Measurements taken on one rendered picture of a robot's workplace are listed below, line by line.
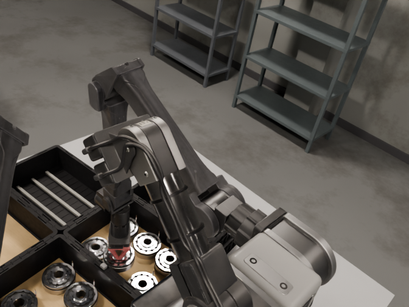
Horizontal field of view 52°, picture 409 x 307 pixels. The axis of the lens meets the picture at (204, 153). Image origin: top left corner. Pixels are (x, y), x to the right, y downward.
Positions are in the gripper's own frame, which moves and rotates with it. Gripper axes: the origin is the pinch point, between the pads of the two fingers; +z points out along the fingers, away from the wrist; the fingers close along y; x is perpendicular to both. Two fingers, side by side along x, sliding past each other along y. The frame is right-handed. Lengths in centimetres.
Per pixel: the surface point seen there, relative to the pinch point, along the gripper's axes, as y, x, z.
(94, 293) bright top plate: 10.4, -7.0, 7.8
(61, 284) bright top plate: 7.0, -17.4, 7.4
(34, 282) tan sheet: 4.2, -26.2, 9.9
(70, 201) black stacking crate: -34.0, -20.0, 8.7
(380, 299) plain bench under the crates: 2, 104, 26
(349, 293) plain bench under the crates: 0, 91, 25
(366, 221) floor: -112, 180, 93
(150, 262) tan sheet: -4.4, 10.8, 10.4
